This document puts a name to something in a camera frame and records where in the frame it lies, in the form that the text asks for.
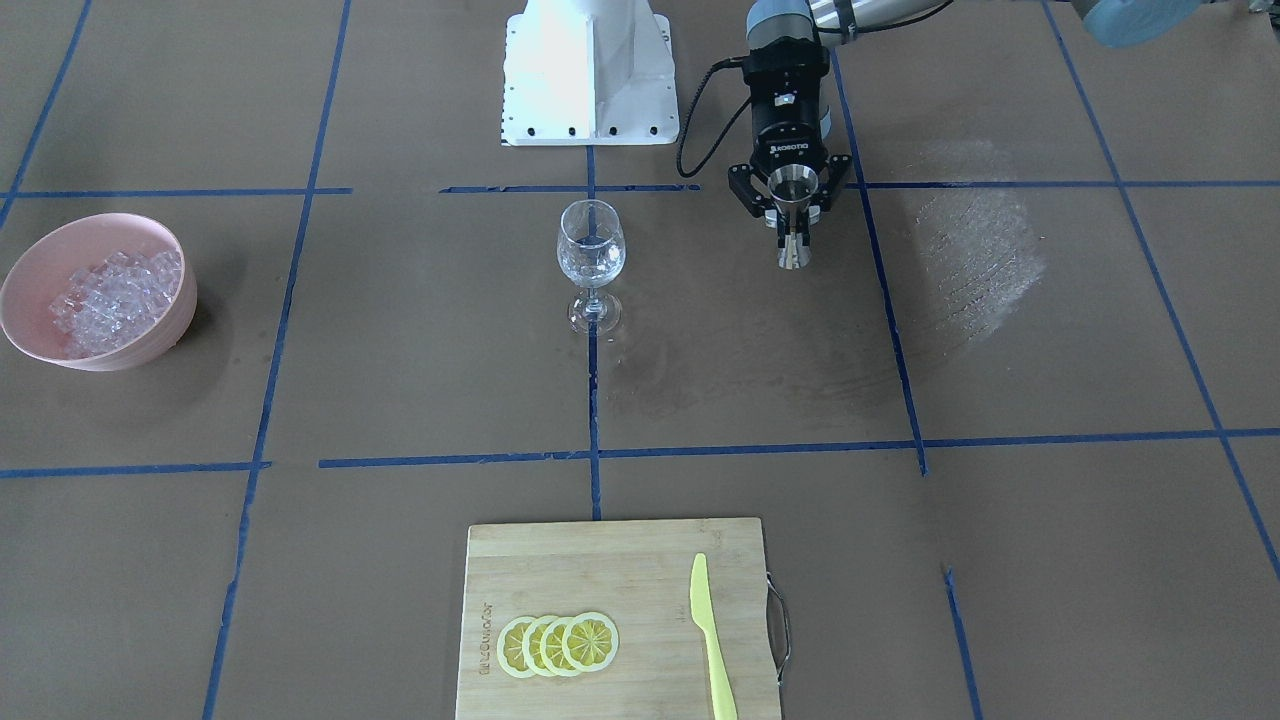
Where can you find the lemon slice stack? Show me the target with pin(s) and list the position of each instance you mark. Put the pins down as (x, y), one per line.
(555, 646)

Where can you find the steel cocktail jigger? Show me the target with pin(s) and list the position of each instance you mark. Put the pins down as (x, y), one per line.
(793, 189)

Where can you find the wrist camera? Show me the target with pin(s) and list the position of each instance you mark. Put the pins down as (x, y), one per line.
(787, 67)

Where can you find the bamboo cutting board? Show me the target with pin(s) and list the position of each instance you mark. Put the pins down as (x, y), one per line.
(654, 619)

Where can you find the pink ice bowl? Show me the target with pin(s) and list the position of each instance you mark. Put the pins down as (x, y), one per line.
(43, 271)

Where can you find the white camera pillar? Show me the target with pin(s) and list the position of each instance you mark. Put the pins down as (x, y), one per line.
(588, 73)

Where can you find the clear ice cubes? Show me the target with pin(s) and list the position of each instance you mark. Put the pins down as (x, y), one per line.
(107, 305)

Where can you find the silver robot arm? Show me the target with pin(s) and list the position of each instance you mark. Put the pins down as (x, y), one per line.
(829, 23)

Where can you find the clear wine glass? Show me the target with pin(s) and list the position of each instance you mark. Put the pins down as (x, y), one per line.
(591, 252)

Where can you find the yellow plastic knife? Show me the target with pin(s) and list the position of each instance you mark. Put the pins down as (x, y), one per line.
(722, 702)

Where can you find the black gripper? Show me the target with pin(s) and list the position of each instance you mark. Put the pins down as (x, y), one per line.
(789, 128)

